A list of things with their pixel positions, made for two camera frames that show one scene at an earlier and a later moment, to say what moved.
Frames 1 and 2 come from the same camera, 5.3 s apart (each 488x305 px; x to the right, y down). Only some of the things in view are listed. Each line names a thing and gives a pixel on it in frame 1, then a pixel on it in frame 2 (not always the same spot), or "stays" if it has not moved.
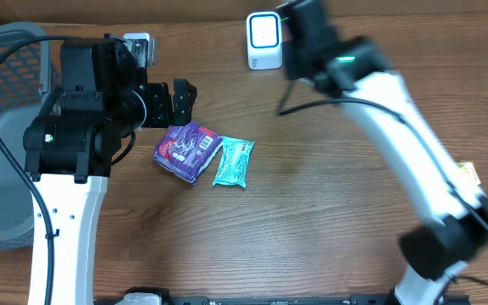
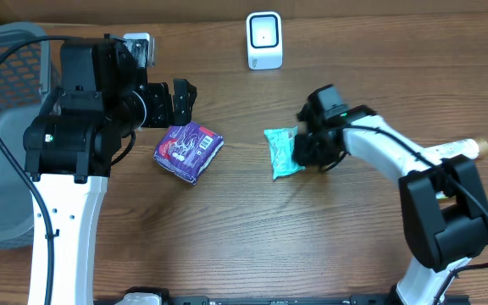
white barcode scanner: [264, 41] stays
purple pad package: [186, 148] stays
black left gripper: [159, 105] stays
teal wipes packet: [234, 162] -> [282, 141]
